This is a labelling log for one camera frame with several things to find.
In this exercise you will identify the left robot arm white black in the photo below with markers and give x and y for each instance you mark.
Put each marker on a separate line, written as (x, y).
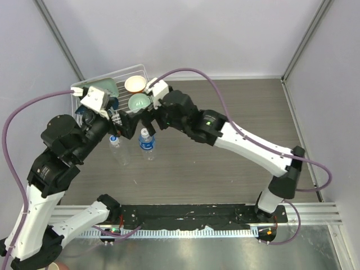
(35, 243)

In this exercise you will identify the clear unlabelled plastic bottle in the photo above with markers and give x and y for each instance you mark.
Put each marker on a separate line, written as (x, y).
(120, 152)

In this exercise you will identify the white wire dish rack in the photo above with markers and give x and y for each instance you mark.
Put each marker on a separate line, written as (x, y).
(120, 76)

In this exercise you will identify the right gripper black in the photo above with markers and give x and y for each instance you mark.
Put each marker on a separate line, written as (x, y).
(148, 116)

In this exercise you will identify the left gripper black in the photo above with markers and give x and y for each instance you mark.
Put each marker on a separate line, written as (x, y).
(127, 120)

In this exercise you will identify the mint green plate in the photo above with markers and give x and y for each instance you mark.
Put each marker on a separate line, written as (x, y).
(105, 83)

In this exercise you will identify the slotted cable duct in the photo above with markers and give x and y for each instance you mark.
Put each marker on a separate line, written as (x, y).
(207, 232)

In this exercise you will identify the orange white bowl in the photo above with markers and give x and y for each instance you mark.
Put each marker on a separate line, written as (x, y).
(135, 84)

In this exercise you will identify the dark blue plate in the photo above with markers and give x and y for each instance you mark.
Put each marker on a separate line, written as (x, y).
(99, 107)

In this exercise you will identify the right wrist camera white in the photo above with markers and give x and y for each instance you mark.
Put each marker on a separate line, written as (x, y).
(156, 92)

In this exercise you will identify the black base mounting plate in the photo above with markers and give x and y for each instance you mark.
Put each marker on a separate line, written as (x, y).
(186, 217)

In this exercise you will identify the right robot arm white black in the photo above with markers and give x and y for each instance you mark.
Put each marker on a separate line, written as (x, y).
(176, 110)

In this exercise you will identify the plain white bottle cap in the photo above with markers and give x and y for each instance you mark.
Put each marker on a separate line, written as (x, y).
(144, 133)

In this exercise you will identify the pink cup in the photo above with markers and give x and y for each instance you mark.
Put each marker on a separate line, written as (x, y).
(61, 266)

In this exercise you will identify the blue labelled plastic bottle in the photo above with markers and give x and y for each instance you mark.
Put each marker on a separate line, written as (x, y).
(147, 146)

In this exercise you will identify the mint green bowl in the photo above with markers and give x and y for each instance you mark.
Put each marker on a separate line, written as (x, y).
(138, 101)

